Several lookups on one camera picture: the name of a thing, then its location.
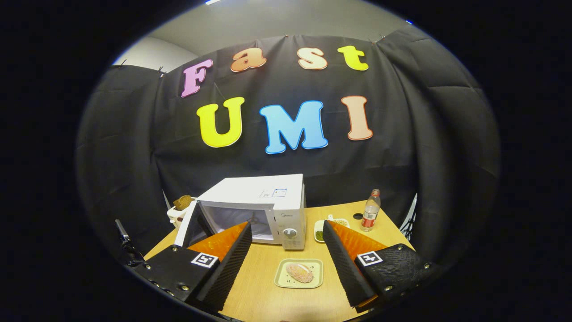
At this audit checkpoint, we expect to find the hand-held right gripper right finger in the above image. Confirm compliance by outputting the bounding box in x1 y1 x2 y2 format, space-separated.
323 220 443 309

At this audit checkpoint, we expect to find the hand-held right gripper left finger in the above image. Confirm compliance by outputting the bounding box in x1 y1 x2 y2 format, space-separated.
133 220 253 312

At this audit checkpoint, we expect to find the pink bread roll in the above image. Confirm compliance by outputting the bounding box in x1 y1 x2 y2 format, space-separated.
286 263 314 284

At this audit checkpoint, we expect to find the white microwave oven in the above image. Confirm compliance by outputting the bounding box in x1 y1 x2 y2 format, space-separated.
174 174 307 250

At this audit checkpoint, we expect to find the white divided bean dish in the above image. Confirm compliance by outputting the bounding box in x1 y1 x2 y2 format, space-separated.
314 215 350 243

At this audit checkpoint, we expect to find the white toaster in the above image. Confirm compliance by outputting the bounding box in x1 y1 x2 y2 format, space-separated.
167 197 197 231

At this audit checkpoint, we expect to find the clear plastic water bottle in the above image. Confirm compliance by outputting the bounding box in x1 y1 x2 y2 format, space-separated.
360 189 381 232

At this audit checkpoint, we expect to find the pale green square plate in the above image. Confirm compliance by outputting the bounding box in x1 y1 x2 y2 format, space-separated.
274 258 324 289

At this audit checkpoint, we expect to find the black backdrop cloth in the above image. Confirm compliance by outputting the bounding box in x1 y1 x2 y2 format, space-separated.
76 27 501 269

